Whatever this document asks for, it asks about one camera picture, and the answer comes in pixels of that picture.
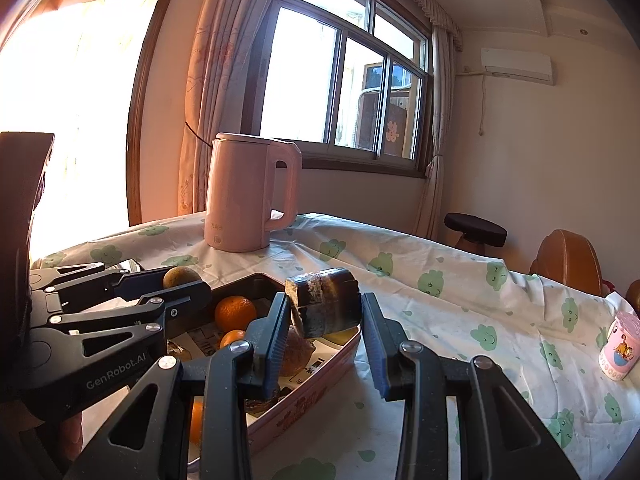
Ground brown longan fruit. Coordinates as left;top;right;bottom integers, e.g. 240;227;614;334
163;266;201;288

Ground small orange tangerine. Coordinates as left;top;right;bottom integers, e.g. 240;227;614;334
189;399;204;446

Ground cut purple sugarcane piece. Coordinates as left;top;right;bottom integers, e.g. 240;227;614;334
284;268;362;339

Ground dark brown water chestnut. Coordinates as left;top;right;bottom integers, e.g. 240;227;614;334
244;386;281;417

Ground purple passion fruit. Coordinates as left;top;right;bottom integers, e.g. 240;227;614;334
279;326;314;377

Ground black smartphone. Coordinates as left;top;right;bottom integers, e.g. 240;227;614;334
105;259;144;274

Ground pink metal tin box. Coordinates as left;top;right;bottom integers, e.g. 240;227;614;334
164;272;362;474

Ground white green-patterned tablecloth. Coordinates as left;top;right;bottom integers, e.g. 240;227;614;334
34;214;639;479

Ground black round stool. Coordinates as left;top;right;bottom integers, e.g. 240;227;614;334
444;212;508;256

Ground pink electric kettle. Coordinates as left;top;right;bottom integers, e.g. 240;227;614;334
204;132;303;252

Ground pink cartoon cup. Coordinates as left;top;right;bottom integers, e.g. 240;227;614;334
599;312;640;382

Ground wood framed sliding window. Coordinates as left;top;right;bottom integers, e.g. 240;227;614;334
241;0;433;176

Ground pink patterned curtain left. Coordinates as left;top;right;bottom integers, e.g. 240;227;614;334
177;0;271;214

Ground white wall air conditioner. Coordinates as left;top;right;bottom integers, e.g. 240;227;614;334
480;48;554;86

